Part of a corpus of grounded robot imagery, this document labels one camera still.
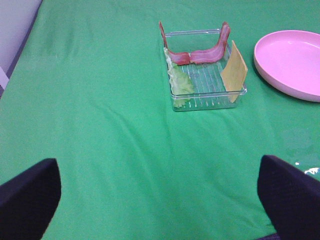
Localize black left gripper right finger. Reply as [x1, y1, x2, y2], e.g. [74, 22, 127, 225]
[257, 155, 320, 240]

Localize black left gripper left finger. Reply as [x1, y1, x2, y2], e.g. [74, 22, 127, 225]
[0, 158, 61, 240]

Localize green lettuce leaf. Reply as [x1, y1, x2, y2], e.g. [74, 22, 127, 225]
[163, 47, 195, 95]

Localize pink bacon strip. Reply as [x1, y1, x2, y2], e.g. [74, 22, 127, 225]
[189, 21, 231, 64]

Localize dark red bacon strip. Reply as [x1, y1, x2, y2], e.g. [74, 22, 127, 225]
[158, 21, 191, 66]

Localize green tablecloth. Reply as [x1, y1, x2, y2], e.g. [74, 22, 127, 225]
[0, 0, 320, 240]

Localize yellow cheese slice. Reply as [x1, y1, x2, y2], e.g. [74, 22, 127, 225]
[220, 40, 248, 104]

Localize pink plate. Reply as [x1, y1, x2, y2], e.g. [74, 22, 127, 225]
[254, 30, 320, 103]

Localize clear plastic tray left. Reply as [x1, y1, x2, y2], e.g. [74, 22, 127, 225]
[164, 28, 247, 112]

